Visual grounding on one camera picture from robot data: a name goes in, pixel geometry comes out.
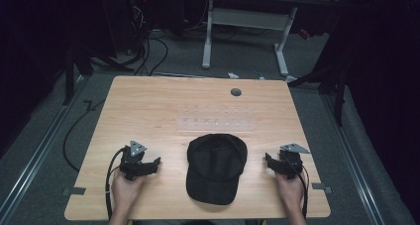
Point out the person's right hand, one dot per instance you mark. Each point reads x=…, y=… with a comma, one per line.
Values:
x=290, y=192

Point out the metal floor rail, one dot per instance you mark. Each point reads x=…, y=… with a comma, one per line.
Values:
x=33, y=155
x=355, y=165

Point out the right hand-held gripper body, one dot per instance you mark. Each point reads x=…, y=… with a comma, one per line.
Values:
x=292, y=160

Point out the person's left hand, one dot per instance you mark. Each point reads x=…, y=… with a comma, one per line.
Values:
x=125, y=192

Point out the black baseball cap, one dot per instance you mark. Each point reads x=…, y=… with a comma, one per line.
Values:
x=214, y=168

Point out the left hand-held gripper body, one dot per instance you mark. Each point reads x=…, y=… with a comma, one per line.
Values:
x=131, y=164

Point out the white metal desk frame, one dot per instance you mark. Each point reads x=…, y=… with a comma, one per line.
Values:
x=246, y=19

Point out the clear tape patch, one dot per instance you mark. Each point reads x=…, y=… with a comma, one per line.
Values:
x=214, y=123

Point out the grey tape piece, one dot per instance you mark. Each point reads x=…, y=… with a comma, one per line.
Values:
x=74, y=191
x=321, y=186

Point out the black metal stand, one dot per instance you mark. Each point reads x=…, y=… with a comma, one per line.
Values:
x=68, y=76
x=338, y=86

